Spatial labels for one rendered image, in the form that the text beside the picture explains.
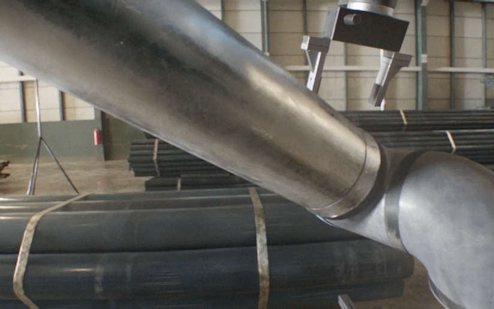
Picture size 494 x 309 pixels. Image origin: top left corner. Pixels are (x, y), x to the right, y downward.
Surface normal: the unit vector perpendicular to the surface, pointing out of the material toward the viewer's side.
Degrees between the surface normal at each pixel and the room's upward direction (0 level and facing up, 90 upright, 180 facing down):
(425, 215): 82
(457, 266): 100
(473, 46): 90
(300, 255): 34
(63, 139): 90
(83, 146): 90
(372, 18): 114
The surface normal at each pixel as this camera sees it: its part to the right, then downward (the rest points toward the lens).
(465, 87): 0.05, 0.08
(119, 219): 0.02, -0.70
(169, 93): 0.19, 0.53
